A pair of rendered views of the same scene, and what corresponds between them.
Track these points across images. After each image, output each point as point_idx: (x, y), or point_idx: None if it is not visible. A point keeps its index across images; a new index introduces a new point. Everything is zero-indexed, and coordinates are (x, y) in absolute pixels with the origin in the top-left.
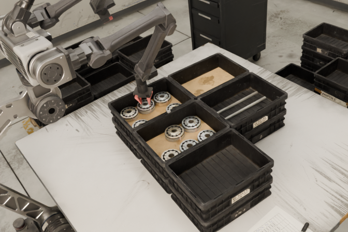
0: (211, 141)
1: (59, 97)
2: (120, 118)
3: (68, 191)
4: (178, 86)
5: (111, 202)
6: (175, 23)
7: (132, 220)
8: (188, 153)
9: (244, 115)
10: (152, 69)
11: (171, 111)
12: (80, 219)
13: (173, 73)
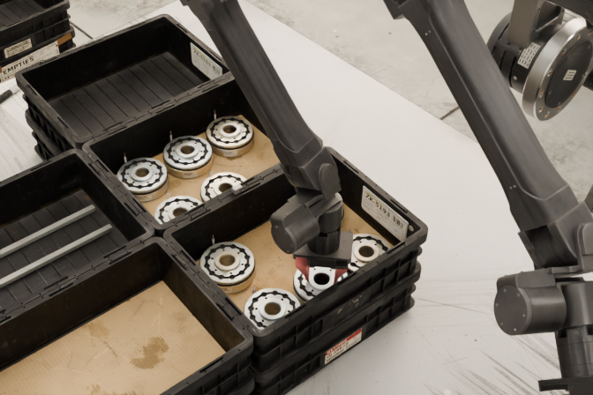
0: (133, 115)
1: (496, 40)
2: (367, 176)
3: (465, 161)
4: (210, 284)
5: (360, 141)
6: None
7: (309, 114)
8: (186, 92)
9: (27, 257)
10: (285, 209)
11: (230, 195)
12: (409, 115)
13: (232, 351)
